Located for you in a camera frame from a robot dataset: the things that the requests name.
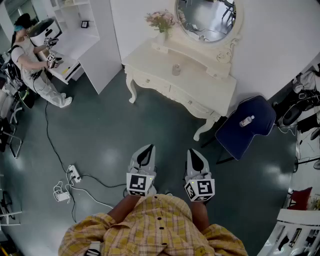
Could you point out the small glass jar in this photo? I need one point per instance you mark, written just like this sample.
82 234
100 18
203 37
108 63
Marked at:
176 70

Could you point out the white shelf unit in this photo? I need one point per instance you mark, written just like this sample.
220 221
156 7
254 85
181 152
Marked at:
100 50

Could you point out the small black picture frame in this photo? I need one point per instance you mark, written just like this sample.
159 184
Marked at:
84 24

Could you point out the white power strip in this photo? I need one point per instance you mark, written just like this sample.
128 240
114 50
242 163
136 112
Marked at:
74 173

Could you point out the yellow plaid shirt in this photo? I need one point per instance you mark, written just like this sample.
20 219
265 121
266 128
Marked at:
150 225

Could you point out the black metal-framed chair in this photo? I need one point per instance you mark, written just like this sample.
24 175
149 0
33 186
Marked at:
13 147

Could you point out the white chest-mounted device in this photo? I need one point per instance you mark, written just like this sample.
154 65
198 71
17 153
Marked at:
93 250

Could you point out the oval cream-framed mirror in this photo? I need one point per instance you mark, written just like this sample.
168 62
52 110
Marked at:
207 20

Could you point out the white round appliance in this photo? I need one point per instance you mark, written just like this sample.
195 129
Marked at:
46 31

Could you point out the cream dressing table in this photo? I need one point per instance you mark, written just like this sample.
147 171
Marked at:
195 82

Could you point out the dark blue chair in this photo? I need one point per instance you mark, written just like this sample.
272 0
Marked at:
240 135

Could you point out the white display shelf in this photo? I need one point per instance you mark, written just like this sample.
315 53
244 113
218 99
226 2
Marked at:
295 232

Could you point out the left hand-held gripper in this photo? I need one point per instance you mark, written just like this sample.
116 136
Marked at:
140 183

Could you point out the person's right forearm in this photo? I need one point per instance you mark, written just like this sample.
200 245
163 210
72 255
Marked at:
200 215

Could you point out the white ribbed vase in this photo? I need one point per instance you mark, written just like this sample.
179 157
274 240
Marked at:
161 38

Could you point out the clear plastic water bottle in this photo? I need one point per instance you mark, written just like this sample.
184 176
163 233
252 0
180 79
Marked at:
246 121

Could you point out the person's left forearm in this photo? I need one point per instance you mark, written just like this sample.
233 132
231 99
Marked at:
122 207

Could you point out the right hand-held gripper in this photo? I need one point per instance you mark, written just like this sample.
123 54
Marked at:
200 187

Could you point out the small yellow object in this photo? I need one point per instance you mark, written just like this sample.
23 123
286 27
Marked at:
65 70

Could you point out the black office chair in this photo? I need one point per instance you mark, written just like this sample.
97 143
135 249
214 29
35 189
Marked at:
291 113

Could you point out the pink flower bouquet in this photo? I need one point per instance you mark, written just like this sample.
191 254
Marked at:
162 21

